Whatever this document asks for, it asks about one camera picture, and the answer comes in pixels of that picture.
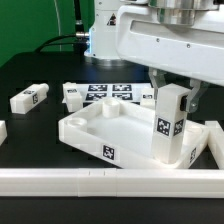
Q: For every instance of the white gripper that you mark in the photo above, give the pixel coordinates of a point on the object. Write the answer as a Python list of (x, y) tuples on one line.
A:
[(195, 51)]

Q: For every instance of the white desk top tray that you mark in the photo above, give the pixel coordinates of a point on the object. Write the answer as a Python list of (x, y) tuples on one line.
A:
[(120, 132)]

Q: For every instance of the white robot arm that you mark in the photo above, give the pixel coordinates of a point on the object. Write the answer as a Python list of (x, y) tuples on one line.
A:
[(102, 35)]

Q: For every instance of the white right fence block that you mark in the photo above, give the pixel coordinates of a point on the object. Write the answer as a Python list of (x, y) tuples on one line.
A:
[(216, 142)]

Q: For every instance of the white fence block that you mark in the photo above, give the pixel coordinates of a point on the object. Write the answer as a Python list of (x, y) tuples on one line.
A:
[(3, 131), (216, 142)]

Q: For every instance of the white marker sheet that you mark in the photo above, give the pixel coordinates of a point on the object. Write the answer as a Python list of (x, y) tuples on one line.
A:
[(92, 92)]

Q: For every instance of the white front fence bar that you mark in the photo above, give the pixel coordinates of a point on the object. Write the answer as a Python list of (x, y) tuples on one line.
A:
[(112, 183)]

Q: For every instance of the white left fence block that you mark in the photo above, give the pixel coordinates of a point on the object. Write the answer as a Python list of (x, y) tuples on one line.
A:
[(3, 131)]

